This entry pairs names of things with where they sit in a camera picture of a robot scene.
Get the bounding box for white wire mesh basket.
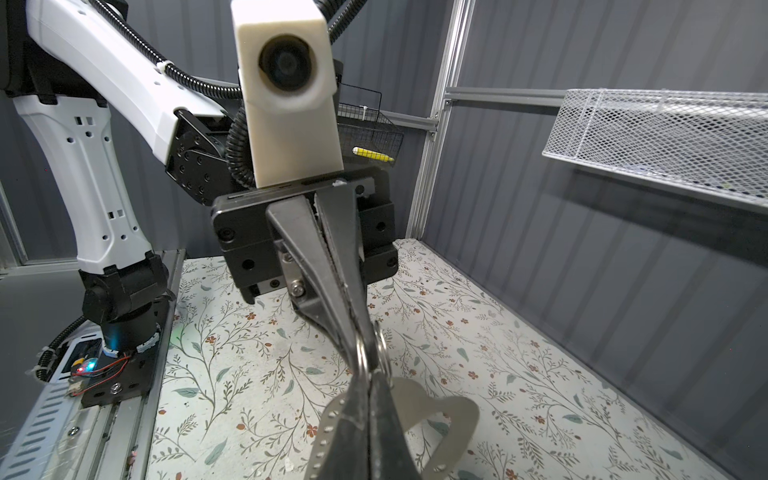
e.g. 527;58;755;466
542;88;767;209

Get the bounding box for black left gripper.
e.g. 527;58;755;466
212;167;398;374

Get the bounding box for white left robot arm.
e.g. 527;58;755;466
1;1;397;377

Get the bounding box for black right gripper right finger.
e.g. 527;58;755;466
368;371;421;480

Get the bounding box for black wire basket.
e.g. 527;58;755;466
336;83;404;168

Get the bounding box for aluminium mounting rail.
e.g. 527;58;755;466
0;248;187;480

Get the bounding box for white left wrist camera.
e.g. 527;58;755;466
231;1;343;188

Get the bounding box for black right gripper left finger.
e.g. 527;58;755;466
311;374;370;479

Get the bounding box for yellow marker in basket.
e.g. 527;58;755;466
352;147;395;163

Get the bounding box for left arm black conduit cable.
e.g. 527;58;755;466
89;0;370;190

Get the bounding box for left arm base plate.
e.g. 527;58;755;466
67;295;170;408

